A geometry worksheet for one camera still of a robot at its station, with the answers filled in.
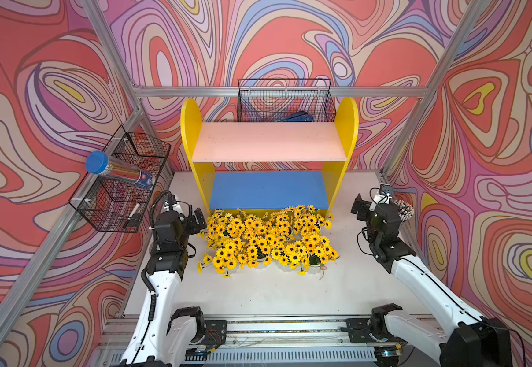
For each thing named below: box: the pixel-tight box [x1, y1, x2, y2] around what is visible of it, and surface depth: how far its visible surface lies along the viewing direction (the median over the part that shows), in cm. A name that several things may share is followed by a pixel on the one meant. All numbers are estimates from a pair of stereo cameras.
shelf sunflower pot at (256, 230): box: [244, 214, 270, 247], surface depth 82 cm
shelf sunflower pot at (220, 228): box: [197, 209, 235, 250], surface depth 86 cm
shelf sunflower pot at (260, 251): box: [247, 234, 275, 270], surface depth 79 cm
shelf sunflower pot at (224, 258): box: [197, 245, 244, 279], surface depth 78 cm
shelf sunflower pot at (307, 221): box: [292, 204, 333, 238], surface depth 87 cm
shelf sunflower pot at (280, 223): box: [267, 211, 296, 244], surface depth 84 cm
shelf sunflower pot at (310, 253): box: [286, 233, 341, 275], surface depth 78 cm
